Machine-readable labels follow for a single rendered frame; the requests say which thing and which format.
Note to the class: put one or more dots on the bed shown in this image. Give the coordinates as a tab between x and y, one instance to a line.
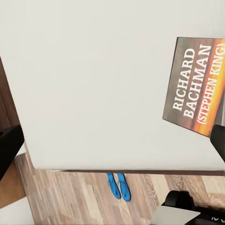
89	80

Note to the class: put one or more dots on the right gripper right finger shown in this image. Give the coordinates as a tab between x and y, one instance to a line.
217	139

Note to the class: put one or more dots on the hardback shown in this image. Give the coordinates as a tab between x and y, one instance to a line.
195	98

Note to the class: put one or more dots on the sandal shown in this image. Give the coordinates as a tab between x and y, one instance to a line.
124	189
114	188

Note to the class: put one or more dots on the sliding door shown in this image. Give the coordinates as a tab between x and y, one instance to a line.
11	189

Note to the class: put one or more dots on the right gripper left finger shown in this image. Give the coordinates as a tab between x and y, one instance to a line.
11	140

